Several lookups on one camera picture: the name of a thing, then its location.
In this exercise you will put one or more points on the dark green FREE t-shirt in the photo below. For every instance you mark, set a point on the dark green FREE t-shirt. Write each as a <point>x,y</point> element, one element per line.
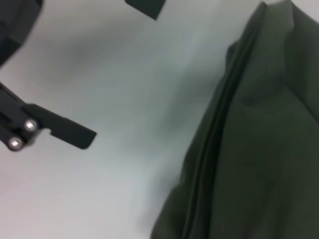
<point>261,124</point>

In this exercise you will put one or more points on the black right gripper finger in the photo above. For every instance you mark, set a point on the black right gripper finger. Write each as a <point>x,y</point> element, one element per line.
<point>62,127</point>
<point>149,7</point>

